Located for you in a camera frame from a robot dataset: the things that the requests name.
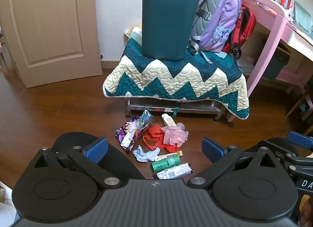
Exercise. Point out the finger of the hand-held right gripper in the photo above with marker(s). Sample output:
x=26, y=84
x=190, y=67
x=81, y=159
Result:
x=299, y=139
x=300, y=161

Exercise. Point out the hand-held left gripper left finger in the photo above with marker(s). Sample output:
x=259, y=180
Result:
x=95, y=148

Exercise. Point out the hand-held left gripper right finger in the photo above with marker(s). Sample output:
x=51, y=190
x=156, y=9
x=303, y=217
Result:
x=211, y=147

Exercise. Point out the purple snack wrapper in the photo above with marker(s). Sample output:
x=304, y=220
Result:
x=122, y=131

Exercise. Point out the yellow stick packet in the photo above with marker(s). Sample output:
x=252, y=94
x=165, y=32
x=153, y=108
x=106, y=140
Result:
x=171, y=154

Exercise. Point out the green cylindrical tube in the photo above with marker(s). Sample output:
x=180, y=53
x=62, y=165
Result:
x=166, y=163

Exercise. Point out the white yellow plastic bottle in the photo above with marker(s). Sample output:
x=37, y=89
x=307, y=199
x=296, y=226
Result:
x=168, y=120

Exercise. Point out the silver blue plastic wrapper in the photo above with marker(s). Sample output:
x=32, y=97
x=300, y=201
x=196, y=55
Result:
x=145, y=119

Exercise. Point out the teal plastic trash bin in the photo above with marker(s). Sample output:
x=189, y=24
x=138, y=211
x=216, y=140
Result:
x=168, y=26

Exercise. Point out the brown wooden chair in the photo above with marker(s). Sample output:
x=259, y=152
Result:
x=297, y=104

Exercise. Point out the pink crumpled cloth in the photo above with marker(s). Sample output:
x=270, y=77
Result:
x=176, y=135

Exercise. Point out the dark biscuit packet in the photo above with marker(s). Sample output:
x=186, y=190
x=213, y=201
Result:
x=173, y=172

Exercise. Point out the crumpled blue white paper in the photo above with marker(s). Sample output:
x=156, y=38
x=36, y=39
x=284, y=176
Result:
x=144, y=154

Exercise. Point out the red mesh bag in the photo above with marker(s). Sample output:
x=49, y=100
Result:
x=154, y=135

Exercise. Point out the dark teal storage box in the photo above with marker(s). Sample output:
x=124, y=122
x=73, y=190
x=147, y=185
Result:
x=276, y=65

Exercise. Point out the teal cream zigzag quilt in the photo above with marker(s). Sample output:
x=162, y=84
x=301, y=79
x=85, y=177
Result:
x=171, y=80

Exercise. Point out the pink wooden desk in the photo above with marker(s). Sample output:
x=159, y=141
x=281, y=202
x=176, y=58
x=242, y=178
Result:
x=271, y=46

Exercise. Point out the yellow patterned cushion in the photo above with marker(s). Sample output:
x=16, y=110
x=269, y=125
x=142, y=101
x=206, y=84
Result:
x=130, y=33

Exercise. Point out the grey teal desk box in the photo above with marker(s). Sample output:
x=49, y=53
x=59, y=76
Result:
x=303, y=16

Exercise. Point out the red black backpack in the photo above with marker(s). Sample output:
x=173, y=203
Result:
x=247, y=25

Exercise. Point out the purple grey backpack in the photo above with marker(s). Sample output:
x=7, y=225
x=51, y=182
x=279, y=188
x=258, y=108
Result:
x=220, y=21

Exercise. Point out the beige wooden door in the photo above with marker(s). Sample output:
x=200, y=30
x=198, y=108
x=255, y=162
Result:
x=49, y=21

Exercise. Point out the metal stool frame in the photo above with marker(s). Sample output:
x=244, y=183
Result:
x=171, y=108

